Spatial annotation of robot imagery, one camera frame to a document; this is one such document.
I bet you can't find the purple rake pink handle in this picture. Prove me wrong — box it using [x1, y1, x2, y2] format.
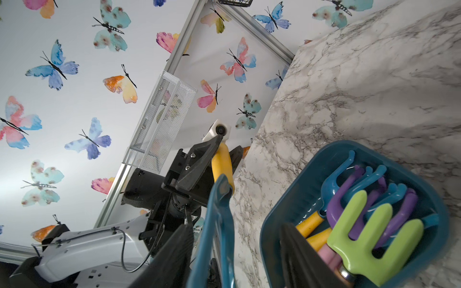
[316, 164, 388, 274]

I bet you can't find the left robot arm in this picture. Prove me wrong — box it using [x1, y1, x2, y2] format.
[9, 136, 244, 288]

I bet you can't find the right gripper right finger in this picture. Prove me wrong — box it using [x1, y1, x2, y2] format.
[280, 223, 345, 288]

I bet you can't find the black wire wall basket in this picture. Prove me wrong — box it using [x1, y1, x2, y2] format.
[218, 0, 253, 8]

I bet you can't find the teal rake yellow handle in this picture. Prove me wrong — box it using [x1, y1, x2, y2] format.
[297, 150, 387, 238]

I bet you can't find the green rake wooden handle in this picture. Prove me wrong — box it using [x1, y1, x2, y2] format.
[327, 190, 424, 287]

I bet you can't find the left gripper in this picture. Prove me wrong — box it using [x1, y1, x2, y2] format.
[121, 135, 223, 252]

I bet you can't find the purple fork pink handle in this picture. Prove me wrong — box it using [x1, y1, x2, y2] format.
[374, 188, 418, 249]

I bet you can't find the blue claw rake yellow handle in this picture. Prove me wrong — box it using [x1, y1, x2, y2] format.
[186, 142, 236, 288]
[305, 181, 440, 253]

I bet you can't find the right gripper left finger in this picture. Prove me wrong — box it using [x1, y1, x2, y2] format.
[130, 224, 194, 288]

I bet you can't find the teal plastic storage box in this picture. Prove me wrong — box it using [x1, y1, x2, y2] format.
[260, 140, 450, 288]

